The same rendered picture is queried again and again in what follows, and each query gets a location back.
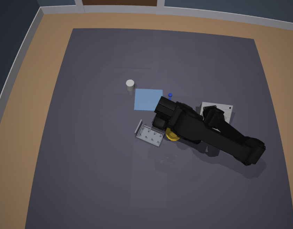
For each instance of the grey dish rack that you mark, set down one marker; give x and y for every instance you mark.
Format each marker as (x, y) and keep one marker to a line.
(148, 135)

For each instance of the grey cylinder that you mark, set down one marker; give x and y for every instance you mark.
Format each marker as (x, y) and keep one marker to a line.
(130, 85)

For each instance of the light blue flat mat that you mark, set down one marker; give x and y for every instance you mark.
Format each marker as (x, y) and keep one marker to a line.
(147, 99)

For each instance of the yellow round plate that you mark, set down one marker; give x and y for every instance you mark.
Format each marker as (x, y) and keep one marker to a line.
(171, 135)

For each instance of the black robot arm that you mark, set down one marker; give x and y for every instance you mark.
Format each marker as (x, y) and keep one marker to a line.
(187, 123)

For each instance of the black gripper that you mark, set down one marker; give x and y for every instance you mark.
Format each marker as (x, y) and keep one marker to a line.
(161, 123)

